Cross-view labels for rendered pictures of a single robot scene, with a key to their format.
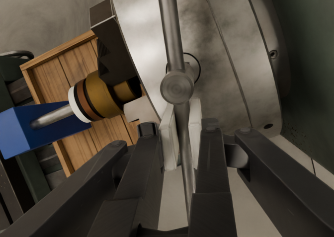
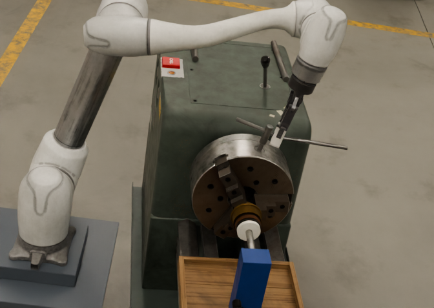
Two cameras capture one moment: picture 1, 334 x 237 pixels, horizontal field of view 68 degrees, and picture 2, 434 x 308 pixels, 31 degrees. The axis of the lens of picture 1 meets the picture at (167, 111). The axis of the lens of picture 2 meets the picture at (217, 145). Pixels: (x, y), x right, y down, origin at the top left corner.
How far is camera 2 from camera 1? 226 cm
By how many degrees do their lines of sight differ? 69
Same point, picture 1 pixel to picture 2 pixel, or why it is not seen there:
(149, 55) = (252, 152)
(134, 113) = (262, 206)
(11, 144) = (263, 256)
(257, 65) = not seen: hidden behind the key
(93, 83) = (243, 209)
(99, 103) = (254, 210)
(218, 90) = (267, 148)
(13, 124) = (251, 250)
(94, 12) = (223, 174)
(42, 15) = not seen: outside the picture
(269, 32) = not seen: hidden behind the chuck
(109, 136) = (267, 299)
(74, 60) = (195, 297)
